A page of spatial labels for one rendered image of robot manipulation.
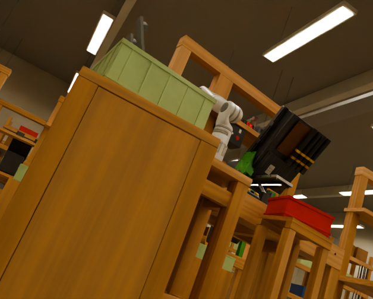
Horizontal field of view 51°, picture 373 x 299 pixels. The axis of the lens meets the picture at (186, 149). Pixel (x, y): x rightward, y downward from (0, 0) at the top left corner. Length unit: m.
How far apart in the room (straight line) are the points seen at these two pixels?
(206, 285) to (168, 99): 0.82
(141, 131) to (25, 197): 0.39
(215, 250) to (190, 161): 0.58
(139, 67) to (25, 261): 0.70
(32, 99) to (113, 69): 11.42
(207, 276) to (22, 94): 11.37
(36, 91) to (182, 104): 11.48
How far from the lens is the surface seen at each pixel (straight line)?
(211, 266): 1.76
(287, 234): 2.08
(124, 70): 1.34
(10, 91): 12.76
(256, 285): 3.30
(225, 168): 1.77
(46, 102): 12.71
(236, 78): 3.18
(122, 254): 1.21
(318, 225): 2.27
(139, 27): 1.54
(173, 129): 1.29
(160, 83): 1.38
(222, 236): 1.77
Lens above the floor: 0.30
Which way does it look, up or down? 18 degrees up
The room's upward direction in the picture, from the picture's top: 22 degrees clockwise
